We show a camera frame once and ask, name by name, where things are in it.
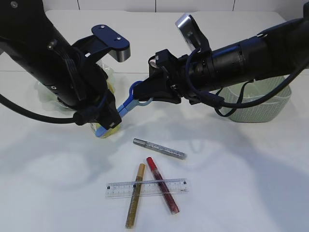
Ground clear plastic ruler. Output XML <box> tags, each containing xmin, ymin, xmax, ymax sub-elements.
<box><xmin>105</xmin><ymin>178</ymin><xmax>190</xmax><ymax>198</ymax></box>

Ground red glitter pen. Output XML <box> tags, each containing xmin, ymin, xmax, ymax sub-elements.
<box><xmin>146</xmin><ymin>157</ymin><xmax>180</xmax><ymax>214</ymax></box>

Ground silver glitter pen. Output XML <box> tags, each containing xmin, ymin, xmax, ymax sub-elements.
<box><xmin>133</xmin><ymin>138</ymin><xmax>187</xmax><ymax>160</ymax></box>

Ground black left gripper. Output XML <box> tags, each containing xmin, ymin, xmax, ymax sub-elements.
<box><xmin>70</xmin><ymin>38</ymin><xmax>121</xmax><ymax>130</ymax></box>

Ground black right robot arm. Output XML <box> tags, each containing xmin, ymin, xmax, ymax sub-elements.
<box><xmin>133</xmin><ymin>14</ymin><xmax>309</xmax><ymax>106</ymax></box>

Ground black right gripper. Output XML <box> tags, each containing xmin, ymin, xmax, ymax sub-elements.
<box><xmin>133</xmin><ymin>49</ymin><xmax>200</xmax><ymax>104</ymax></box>

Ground pink scissors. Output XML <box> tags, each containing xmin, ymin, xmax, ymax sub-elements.
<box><xmin>150</xmin><ymin>61</ymin><xmax>157</xmax><ymax>68</ymax></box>

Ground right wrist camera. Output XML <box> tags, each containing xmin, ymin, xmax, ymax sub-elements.
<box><xmin>175</xmin><ymin>14</ymin><xmax>211</xmax><ymax>51</ymax></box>

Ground blue scissors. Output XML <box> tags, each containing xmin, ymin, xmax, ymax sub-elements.
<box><xmin>90</xmin><ymin>81</ymin><xmax>153</xmax><ymax>138</ymax></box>

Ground green plastic basket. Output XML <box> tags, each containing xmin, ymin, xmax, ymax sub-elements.
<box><xmin>214</xmin><ymin>74</ymin><xmax>292</xmax><ymax>123</ymax></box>

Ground pale green wavy bowl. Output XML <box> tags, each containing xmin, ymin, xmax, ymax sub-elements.
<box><xmin>35</xmin><ymin>63</ymin><xmax>115</xmax><ymax>111</ymax></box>

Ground gold glitter pen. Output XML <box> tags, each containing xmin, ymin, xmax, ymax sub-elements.
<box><xmin>125</xmin><ymin>163</ymin><xmax>145</xmax><ymax>229</ymax></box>

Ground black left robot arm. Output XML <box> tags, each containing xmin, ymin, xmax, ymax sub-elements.
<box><xmin>0</xmin><ymin>0</ymin><xmax>129</xmax><ymax>129</ymax></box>

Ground yellow tea bottle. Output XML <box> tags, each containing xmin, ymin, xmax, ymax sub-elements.
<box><xmin>89</xmin><ymin>63</ymin><xmax>121</xmax><ymax>139</ymax></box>

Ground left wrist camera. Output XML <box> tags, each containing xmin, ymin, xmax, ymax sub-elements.
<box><xmin>91</xmin><ymin>25</ymin><xmax>131</xmax><ymax>62</ymax></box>

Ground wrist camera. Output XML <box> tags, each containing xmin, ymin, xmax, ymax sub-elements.
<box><xmin>91</xmin><ymin>25</ymin><xmax>131</xmax><ymax>62</ymax></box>
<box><xmin>175</xmin><ymin>14</ymin><xmax>211</xmax><ymax>51</ymax></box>

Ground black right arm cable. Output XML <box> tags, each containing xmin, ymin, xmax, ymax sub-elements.
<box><xmin>185</xmin><ymin>48</ymin><xmax>309</xmax><ymax>117</ymax></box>

